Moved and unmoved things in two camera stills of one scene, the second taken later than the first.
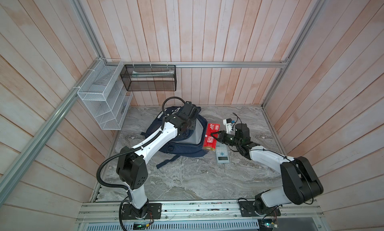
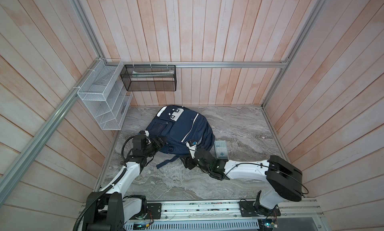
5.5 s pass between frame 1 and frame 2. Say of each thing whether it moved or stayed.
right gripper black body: moved
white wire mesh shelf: stayed
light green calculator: stayed
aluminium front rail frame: stayed
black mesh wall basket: stayed
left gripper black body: moved
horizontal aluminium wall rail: stayed
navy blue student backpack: moved
